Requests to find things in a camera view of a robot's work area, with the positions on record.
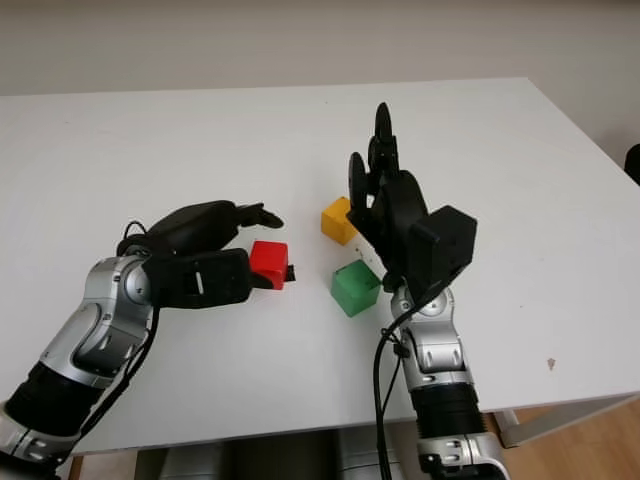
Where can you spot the red block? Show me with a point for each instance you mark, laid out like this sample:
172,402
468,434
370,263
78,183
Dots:
270,257

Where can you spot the grey robot thigh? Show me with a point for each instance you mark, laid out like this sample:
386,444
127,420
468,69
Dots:
375,457
195,465

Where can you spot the grey left robot thigh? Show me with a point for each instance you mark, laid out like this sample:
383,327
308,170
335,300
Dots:
195,465

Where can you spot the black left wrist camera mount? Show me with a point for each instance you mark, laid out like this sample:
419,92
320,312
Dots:
200,280

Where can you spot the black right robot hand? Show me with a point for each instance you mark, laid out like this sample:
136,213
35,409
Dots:
395,210

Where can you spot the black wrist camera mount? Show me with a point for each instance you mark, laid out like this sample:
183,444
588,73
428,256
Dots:
445,245
200,280

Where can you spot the black tape strip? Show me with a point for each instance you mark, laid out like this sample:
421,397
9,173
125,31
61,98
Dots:
290,272

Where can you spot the grey right robot thigh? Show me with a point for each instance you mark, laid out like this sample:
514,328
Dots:
375,457

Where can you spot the yellow block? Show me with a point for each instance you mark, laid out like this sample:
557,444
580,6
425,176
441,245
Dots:
337,220

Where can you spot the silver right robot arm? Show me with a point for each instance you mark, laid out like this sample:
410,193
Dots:
440,345

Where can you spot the green block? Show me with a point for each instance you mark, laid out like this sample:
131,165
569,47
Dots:
355,290

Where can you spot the white table frame beam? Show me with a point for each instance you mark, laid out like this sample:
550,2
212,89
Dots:
512,430

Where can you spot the dark grey robot pelvis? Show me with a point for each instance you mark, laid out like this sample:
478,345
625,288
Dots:
280,460

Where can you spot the black chair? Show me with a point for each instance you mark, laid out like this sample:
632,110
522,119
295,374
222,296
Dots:
634,167

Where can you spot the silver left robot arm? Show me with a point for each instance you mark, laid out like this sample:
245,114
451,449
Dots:
100,330

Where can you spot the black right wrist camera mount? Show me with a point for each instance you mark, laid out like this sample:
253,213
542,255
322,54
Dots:
445,245

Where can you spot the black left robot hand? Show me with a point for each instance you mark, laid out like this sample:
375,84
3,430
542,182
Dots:
195,225

